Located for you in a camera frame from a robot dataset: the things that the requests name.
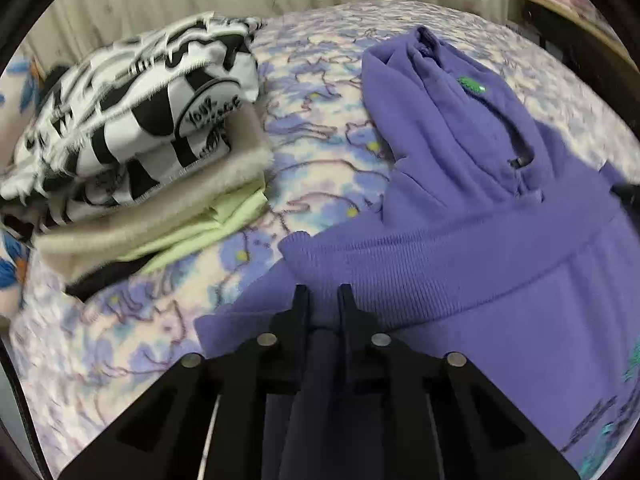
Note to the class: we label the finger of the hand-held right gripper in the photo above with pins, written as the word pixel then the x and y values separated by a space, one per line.
pixel 626 194

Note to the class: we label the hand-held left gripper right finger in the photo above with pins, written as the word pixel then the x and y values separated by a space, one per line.
pixel 346 310

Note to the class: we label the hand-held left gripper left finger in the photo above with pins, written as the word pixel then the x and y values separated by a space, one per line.
pixel 300 310

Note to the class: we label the purple zip hoodie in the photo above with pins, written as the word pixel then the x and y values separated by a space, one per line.
pixel 475 260

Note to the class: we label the light green folded garment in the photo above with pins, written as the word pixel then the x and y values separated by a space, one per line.
pixel 225 215

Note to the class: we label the wooden desk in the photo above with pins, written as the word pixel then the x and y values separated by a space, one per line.
pixel 575 17

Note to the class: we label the purple cat printed blanket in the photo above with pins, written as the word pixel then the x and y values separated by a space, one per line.
pixel 310 125

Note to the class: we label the beige folded garment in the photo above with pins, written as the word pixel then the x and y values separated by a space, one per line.
pixel 125 240

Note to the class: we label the black folded garment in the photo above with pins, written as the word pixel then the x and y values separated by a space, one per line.
pixel 100 280

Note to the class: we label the black and white printed garment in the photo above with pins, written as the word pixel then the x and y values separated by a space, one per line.
pixel 150 85

